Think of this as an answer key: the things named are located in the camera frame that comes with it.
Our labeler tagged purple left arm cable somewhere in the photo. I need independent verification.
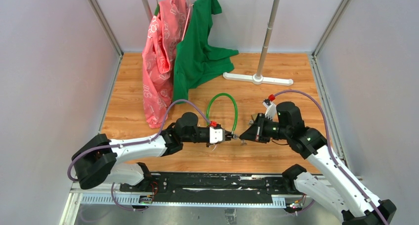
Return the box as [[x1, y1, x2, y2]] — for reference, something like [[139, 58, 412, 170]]
[[67, 99, 218, 182]]

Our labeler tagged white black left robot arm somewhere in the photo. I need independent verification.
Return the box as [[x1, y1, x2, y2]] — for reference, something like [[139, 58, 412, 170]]
[[70, 112, 235, 192]]

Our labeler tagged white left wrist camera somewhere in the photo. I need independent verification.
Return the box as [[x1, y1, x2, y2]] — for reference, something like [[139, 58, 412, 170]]
[[209, 127, 224, 144]]

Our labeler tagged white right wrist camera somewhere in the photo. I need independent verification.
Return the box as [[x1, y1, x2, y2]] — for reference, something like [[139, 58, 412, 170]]
[[263, 99, 277, 120]]

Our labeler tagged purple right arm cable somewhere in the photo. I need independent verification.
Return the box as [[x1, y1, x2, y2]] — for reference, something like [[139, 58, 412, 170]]
[[268, 90, 390, 225]]

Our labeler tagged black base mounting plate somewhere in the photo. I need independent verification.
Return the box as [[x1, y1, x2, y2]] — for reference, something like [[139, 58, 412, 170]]
[[120, 172, 303, 204]]

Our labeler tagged white clothes rack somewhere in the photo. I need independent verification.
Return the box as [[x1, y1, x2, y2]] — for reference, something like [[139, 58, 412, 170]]
[[136, 0, 294, 87]]

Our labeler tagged green cable lock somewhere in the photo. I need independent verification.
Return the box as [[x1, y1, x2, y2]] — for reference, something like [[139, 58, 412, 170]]
[[205, 92, 239, 139]]

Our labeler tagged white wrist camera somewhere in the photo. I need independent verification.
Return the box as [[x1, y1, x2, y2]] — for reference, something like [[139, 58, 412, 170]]
[[209, 127, 224, 144], [263, 99, 277, 120]]

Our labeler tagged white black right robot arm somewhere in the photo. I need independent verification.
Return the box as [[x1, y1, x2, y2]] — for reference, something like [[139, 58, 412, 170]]
[[239, 101, 397, 225]]

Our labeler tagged aluminium frame rail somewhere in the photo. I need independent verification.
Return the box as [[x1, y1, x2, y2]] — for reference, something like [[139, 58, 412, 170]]
[[59, 171, 377, 225]]

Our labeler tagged pink patterned garment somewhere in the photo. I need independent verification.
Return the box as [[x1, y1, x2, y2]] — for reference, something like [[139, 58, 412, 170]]
[[142, 0, 189, 129]]

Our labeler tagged brass padlock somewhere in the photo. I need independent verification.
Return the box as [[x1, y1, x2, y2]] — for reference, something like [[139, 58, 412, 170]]
[[248, 113, 258, 126]]

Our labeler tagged green t-shirt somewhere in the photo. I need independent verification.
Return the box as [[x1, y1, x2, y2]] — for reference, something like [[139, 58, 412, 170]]
[[173, 0, 239, 101]]

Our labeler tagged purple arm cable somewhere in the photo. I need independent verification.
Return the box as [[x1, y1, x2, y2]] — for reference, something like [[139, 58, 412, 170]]
[[268, 90, 390, 225], [67, 99, 218, 182]]

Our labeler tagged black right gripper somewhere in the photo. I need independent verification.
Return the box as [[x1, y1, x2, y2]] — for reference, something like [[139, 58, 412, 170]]
[[240, 113, 291, 143]]

